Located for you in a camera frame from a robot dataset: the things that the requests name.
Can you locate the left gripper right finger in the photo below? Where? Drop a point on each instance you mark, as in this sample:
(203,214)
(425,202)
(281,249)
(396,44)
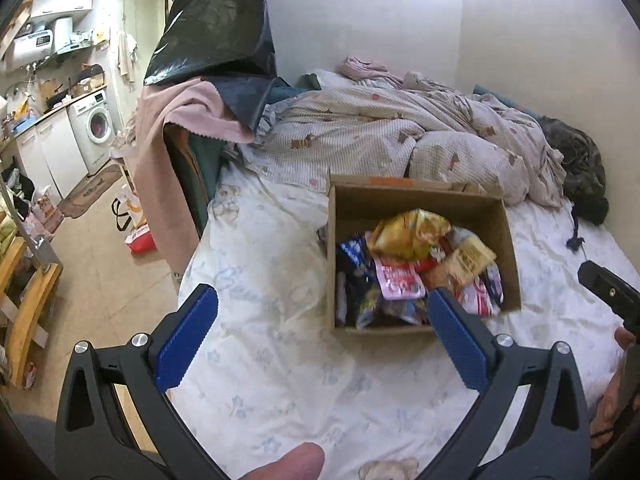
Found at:
(530,419)

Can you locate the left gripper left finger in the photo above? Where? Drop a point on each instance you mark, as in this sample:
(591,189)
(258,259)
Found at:
(115,420)

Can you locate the tan label snack packet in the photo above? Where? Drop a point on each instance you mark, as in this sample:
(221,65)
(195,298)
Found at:
(468,261)

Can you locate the pink snack packet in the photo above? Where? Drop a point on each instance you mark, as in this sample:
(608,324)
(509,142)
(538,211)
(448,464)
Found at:
(398,279)

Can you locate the yellow chips bag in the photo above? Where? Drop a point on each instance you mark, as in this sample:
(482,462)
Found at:
(408,236)

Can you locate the blue snack bag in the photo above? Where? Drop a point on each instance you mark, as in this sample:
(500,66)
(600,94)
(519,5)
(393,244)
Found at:
(373,309)
(356,254)

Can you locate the red cartoon snack bag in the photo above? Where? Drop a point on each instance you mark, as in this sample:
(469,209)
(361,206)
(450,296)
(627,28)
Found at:
(437,253)

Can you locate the right hand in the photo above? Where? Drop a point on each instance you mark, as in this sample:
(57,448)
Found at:
(615,398)

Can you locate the dark camouflage garment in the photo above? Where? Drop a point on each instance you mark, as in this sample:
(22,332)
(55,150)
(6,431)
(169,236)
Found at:
(585,180)

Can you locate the red white snack bag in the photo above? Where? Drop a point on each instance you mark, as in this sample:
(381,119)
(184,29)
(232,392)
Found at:
(484,296)

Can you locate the wooden chair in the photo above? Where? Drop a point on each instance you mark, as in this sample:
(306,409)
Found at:
(24,317)

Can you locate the white floral bed sheet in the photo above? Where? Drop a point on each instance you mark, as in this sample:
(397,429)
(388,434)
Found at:
(270,374)

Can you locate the red bag on floor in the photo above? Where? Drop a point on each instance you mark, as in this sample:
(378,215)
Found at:
(140,241)

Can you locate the checkered brown quilt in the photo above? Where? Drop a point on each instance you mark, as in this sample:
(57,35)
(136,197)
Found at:
(426,134)

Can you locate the cardboard box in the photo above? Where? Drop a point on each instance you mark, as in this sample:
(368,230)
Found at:
(358,203)

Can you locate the white washing machine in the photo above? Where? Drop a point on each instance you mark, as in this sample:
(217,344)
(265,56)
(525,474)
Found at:
(93,129)

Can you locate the pink cloth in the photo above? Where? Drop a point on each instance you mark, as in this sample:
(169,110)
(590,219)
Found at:
(192,108)

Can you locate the black plastic bag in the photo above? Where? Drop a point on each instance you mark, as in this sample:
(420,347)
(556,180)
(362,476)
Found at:
(229,43)

